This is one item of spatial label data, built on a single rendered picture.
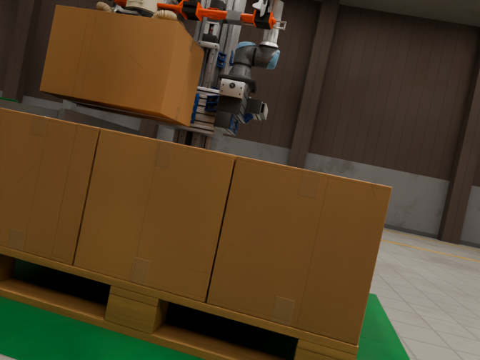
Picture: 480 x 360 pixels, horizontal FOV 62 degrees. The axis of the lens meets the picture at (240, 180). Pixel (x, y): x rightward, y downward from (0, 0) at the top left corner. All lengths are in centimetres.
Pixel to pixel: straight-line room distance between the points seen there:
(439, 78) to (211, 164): 763
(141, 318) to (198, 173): 43
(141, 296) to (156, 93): 94
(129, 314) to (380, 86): 741
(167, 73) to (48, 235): 87
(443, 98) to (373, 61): 145
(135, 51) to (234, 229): 107
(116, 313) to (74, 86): 112
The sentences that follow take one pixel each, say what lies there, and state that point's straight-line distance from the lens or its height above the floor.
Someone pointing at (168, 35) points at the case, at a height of 101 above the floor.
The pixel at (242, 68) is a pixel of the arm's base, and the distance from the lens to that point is 248.
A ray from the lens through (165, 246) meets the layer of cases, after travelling 112.
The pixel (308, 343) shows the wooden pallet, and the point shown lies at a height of 12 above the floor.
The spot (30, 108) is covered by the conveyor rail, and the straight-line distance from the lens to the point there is 192.
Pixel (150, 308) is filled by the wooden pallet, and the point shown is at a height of 9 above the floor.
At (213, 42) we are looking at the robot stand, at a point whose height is 125.
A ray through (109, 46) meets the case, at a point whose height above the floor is 92.
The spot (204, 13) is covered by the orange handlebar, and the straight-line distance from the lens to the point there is 205.
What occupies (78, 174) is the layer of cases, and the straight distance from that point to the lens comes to 123.
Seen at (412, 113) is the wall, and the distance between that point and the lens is 825.
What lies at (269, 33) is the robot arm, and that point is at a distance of 252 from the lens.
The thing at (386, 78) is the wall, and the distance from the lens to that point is 825.
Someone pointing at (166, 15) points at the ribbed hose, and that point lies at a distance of 201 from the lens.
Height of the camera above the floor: 51
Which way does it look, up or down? 1 degrees down
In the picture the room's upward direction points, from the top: 12 degrees clockwise
